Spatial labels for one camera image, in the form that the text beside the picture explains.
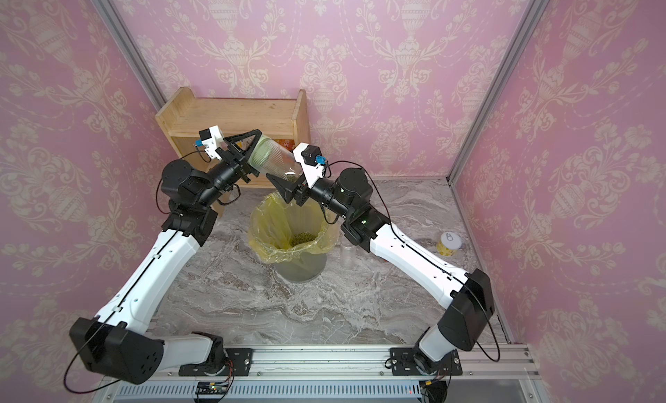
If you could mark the green-lidded clear jar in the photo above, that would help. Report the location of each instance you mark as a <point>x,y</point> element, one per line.
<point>270,158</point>

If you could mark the small black circuit board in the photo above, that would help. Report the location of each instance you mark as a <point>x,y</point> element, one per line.
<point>210,389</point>

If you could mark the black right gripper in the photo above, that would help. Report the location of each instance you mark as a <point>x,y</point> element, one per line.
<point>294,191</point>

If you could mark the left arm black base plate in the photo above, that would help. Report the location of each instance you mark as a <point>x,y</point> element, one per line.
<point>235,362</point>

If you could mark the mesh trash bin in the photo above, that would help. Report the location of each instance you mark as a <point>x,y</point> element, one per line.
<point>301,265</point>

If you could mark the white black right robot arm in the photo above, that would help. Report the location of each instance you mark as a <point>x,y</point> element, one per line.
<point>466,297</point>

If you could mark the wooden two-tier shelf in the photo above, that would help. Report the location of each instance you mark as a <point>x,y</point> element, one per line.
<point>185,115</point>

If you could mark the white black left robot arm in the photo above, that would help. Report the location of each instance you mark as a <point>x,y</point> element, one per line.
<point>114,343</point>

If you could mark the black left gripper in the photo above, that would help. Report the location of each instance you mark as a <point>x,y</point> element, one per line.
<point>233,159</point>

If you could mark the orange snack bag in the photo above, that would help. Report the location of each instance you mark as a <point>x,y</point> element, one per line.
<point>288,144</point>

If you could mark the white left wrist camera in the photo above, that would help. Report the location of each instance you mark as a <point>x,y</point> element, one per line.
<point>210,141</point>

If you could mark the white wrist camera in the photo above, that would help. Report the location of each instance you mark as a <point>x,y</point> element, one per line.
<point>312,162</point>
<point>210,141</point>

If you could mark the aluminium mounting rail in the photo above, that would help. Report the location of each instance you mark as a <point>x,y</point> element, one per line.
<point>367,361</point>

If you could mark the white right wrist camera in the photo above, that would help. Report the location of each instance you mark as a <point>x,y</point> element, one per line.
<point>312,162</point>

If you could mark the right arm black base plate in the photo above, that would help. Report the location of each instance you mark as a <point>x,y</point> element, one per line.
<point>407,362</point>

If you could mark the yellow can white lid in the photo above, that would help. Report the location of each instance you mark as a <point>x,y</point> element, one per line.
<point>450,243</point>

